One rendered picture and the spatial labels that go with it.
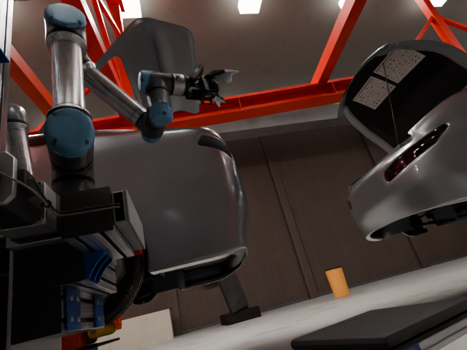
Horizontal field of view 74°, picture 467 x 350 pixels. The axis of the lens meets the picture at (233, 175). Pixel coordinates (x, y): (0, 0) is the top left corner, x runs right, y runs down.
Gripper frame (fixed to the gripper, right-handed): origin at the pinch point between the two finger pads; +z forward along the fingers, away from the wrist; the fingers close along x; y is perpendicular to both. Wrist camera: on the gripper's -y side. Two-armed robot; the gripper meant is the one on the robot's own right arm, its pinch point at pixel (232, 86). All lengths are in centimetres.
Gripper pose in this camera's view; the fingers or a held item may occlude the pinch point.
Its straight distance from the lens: 124.3
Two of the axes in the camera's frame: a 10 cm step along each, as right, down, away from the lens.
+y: 2.7, 8.3, -4.8
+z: 9.0, -0.4, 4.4
